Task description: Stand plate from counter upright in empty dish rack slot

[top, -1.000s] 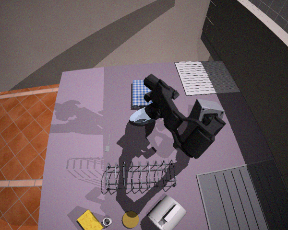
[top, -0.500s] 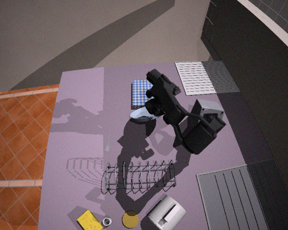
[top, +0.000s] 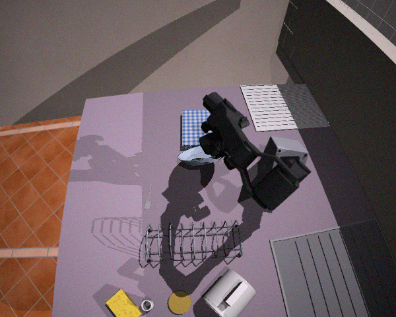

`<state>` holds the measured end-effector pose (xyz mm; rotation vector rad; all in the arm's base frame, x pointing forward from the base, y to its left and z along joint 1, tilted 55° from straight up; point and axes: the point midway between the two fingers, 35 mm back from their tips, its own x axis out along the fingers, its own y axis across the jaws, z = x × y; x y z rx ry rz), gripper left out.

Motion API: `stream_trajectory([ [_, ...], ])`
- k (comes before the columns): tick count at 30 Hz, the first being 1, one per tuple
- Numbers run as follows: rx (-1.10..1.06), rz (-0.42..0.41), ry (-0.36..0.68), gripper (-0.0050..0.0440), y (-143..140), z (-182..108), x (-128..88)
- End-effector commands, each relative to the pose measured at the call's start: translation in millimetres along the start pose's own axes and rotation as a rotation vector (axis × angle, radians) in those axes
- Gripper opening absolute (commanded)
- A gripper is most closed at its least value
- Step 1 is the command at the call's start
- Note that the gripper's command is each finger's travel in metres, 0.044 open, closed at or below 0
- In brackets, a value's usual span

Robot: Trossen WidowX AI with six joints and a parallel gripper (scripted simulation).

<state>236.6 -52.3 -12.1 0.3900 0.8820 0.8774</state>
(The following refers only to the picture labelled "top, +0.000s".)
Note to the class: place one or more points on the blue checkered towel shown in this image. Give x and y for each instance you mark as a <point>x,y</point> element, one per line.
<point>191,127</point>

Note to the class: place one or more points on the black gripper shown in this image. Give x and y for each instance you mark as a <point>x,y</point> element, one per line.
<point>223,153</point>

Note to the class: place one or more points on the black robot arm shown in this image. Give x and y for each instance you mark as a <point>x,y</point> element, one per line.
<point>277,185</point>

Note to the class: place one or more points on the grey wire dish rack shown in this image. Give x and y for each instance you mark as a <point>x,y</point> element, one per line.
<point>147,254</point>

